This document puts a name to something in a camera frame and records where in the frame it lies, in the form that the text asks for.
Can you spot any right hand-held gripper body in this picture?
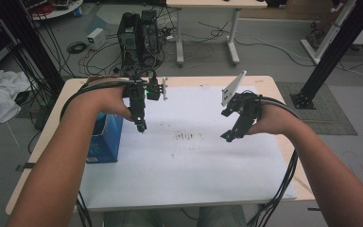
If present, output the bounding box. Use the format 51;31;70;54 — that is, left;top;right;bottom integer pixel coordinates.
220;70;264;128

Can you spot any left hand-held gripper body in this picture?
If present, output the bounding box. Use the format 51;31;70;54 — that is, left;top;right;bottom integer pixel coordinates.
122;76;169;124

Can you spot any blue plastic container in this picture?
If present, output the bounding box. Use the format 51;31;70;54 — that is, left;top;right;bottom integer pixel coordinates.
86;113;125;165

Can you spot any person's right hand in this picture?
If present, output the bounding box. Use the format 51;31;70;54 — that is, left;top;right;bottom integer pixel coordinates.
248;102;301;137

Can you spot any person's left hand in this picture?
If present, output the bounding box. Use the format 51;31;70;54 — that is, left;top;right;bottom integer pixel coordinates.
71;84;133;123

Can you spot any white paper sheet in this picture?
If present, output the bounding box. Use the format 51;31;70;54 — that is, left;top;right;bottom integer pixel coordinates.
78;85;298;212

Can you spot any black computer tower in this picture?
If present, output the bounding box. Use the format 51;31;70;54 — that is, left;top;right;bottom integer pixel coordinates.
140;9;163;61
116;11;144;68

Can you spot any small white box device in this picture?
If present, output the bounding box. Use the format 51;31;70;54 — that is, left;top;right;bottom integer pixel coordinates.
86;27;107;51

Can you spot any person's grey clothing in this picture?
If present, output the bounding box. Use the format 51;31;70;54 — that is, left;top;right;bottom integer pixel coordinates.
102;205;248;227

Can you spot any grey floor mat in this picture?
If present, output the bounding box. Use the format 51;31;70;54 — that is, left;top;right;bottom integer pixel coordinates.
275;81;359;136

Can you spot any white metal stand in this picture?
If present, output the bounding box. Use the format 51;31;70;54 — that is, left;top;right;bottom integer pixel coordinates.
300;0;357;66

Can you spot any white desk with metal legs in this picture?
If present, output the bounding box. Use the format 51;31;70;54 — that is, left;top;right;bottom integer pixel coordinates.
165;0;268;68

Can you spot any round white table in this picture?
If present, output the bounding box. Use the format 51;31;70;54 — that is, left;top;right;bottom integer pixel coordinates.
22;0;85;22

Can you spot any white cloth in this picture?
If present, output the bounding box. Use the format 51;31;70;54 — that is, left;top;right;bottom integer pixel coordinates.
0;69;32;127

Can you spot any left gripper black cable bundle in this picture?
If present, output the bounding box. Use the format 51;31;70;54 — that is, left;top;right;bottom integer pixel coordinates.
59;76;140;122

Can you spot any gripper black cable bundle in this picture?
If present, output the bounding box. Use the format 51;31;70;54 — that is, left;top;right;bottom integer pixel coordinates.
246;94;300;227
59;76;140;122

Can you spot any long black floor cable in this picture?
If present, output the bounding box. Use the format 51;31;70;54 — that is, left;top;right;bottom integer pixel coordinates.
198;20;316;69

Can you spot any right gripper black cable bundle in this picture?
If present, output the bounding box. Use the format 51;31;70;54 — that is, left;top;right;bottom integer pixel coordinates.
246;94;300;227

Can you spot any coiled black cable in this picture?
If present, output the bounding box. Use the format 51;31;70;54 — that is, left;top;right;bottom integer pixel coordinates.
66;41;89;55

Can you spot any black metal frame post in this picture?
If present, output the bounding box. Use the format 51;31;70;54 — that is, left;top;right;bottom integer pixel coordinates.
290;0;363;111
0;0;66;96

